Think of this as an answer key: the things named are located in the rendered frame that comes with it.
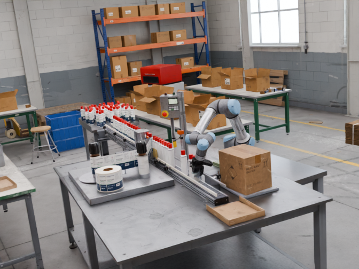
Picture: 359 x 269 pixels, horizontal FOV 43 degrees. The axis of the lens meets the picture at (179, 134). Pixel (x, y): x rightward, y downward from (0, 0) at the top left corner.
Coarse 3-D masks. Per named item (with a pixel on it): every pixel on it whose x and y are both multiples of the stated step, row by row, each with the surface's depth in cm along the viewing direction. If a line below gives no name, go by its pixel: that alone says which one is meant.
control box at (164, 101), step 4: (160, 96) 381; (164, 96) 380; (168, 96) 379; (172, 96) 379; (176, 96) 378; (160, 100) 381; (164, 100) 380; (160, 104) 382; (164, 104) 381; (176, 104) 379; (164, 108) 382; (168, 112) 382; (172, 112) 382; (176, 112) 381; (180, 112) 381; (168, 116) 383; (172, 116) 383; (176, 116) 382; (180, 116) 381
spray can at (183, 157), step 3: (183, 150) 358; (183, 153) 357; (180, 156) 358; (183, 156) 357; (183, 159) 357; (186, 159) 359; (183, 162) 358; (186, 162) 359; (183, 165) 358; (186, 165) 359; (183, 168) 359; (186, 168) 360; (183, 171) 360; (186, 171) 360; (186, 174) 360
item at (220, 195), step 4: (164, 164) 395; (176, 168) 382; (176, 172) 371; (180, 176) 362; (188, 180) 350; (200, 180) 347; (192, 184) 342; (204, 184) 339; (200, 188) 331; (212, 188) 329; (208, 192) 322; (216, 192) 321; (220, 192) 320; (212, 196) 314; (220, 196) 313; (224, 196) 312
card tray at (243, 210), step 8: (240, 200) 313; (208, 208) 302; (216, 208) 305; (224, 208) 304; (232, 208) 303; (240, 208) 302; (248, 208) 301; (256, 208) 295; (216, 216) 292; (224, 216) 292; (232, 216) 291; (240, 216) 290; (248, 216) 283; (256, 216) 286; (232, 224) 279
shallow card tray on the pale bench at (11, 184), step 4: (4, 176) 420; (0, 180) 418; (4, 180) 417; (8, 180) 416; (12, 180) 405; (0, 184) 407; (4, 184) 406; (8, 184) 405; (12, 184) 404; (16, 184) 394; (0, 188) 387; (4, 188) 389; (8, 188) 391; (12, 188) 393
